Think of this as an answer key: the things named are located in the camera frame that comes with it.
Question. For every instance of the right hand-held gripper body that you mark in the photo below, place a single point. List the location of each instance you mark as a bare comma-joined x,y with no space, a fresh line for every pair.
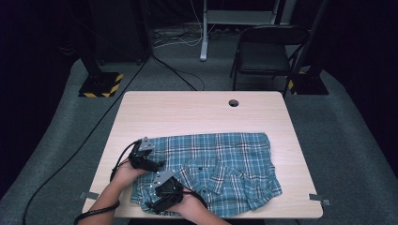
169,189

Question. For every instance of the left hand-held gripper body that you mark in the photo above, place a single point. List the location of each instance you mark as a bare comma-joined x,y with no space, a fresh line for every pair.
140,157

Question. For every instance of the teal plaid button shirt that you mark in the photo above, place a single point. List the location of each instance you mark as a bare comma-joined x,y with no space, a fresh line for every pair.
225,162

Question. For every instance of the person's left hand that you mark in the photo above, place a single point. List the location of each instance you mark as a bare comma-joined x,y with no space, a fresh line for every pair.
126,175

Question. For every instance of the person's right hand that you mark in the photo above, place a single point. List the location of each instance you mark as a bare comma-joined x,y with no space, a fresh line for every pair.
189,207

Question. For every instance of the black stand with striped base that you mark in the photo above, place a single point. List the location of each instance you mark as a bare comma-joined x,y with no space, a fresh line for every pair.
309,84
98,84

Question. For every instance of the black equipment cabinet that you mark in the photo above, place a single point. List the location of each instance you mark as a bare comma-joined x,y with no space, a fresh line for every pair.
119,31

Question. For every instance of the black folding chair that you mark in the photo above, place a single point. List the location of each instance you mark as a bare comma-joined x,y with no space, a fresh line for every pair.
263,57

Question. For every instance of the grey table edge bracket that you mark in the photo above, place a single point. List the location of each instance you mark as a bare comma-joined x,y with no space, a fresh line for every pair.
317,198
89,195

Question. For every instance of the white metal stand frame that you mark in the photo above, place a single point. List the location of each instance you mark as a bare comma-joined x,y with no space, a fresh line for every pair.
204,47

